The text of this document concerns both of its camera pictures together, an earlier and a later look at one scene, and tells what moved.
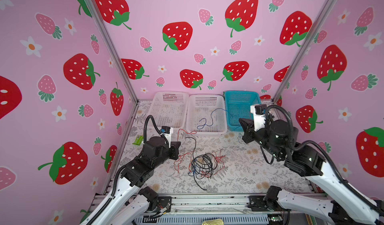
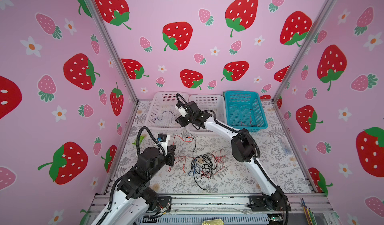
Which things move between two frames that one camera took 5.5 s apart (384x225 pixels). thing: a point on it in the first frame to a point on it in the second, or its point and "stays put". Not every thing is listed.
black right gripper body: [260, 137] to [187, 118]
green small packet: [138, 140] stays put
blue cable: [201, 126] to [161, 115]
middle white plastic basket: [206, 113] stays put
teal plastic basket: [238, 105] stays put
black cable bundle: [202, 165] stays put
